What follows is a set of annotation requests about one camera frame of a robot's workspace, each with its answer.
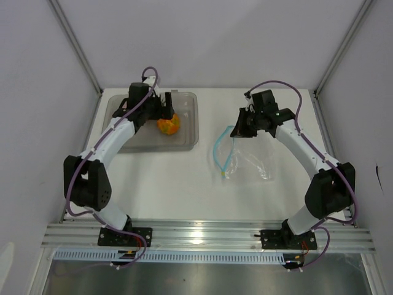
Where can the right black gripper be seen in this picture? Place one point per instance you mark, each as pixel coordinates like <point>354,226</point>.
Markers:
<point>239,130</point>

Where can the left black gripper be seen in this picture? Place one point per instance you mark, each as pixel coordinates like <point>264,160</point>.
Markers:
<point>163,112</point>

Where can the orange toy pineapple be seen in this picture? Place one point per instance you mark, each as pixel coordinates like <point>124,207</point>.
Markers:
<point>169,126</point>

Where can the clear zip top bag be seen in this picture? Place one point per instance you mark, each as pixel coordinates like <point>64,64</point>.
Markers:
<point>243,160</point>

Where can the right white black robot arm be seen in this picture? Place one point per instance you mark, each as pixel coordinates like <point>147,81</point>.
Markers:
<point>332,183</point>

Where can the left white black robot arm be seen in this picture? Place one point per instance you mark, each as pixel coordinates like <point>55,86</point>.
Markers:
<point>86,183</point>

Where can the clear grey plastic bin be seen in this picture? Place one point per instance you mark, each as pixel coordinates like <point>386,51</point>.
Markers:
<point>150,139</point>

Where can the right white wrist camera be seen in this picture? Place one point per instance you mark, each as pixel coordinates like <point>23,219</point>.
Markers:
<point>250,102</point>

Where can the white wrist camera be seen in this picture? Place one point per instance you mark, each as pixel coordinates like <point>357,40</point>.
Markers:
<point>250,102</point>
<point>152,81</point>

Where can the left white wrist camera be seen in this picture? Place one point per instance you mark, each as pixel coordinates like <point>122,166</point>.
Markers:
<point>152,81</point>

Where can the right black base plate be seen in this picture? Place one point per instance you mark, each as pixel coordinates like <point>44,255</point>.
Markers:
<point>276,241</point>

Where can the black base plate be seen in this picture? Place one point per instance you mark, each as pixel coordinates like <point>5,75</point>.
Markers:
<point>112,238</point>
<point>276,241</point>

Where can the left aluminium frame post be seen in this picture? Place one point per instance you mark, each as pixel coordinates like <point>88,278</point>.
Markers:
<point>70,35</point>

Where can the aluminium frame post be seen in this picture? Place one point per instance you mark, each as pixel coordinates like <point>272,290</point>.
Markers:
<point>344,45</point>
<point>70,35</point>

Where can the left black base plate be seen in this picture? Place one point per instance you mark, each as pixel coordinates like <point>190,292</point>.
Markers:
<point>112,238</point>

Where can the aluminium mounting rail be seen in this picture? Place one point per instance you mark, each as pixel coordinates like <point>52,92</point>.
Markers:
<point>229,236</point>

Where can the slotted white cable duct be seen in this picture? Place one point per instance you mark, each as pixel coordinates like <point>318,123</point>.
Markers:
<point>171,256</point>

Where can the right aluminium frame post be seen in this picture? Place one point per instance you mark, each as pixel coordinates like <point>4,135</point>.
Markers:
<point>344,45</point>

